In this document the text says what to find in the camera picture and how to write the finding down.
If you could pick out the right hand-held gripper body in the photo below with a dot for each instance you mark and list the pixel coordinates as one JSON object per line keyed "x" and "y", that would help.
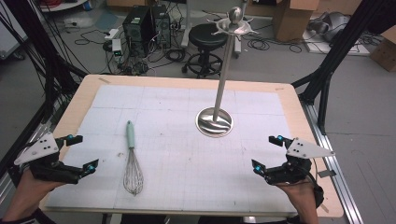
{"x": 292, "y": 172}

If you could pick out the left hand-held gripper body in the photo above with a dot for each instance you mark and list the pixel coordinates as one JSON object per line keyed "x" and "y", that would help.
{"x": 46, "y": 169}

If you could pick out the steel utensil stand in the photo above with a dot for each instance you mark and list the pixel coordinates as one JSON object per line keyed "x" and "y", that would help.
{"x": 221, "y": 87}

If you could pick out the person's right hand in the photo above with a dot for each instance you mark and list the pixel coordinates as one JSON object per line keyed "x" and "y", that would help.
{"x": 299, "y": 193}

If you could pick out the person's left hand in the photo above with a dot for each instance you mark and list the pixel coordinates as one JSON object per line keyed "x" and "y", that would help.
{"x": 28, "y": 194}

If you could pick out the white grid mat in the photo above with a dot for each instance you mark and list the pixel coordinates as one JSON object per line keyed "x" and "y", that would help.
{"x": 186, "y": 174}

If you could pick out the white floor board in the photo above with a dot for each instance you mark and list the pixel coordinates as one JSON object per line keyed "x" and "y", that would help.
{"x": 336, "y": 48}

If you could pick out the white power strip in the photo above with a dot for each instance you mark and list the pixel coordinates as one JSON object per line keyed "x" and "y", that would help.
{"x": 111, "y": 34}

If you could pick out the tall cardboard box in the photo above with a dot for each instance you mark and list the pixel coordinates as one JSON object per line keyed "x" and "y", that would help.
{"x": 292, "y": 21}

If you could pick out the grey bundle on floor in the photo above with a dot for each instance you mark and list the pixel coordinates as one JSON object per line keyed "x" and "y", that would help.
{"x": 330, "y": 26}

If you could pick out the black round stool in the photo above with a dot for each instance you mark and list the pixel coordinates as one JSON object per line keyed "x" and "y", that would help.
{"x": 202, "y": 35}

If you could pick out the white round table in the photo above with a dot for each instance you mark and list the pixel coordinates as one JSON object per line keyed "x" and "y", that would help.
{"x": 62, "y": 4}

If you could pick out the small cardboard box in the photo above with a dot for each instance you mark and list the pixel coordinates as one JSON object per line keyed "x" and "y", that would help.
{"x": 384, "y": 49}

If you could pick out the aluminium rail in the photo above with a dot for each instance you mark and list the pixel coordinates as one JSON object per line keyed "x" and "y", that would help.
{"x": 333, "y": 165}
{"x": 37, "y": 130}

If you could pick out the black metal frame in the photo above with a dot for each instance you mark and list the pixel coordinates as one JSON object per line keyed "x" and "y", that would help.
{"x": 342, "y": 46}
{"x": 49, "y": 62}

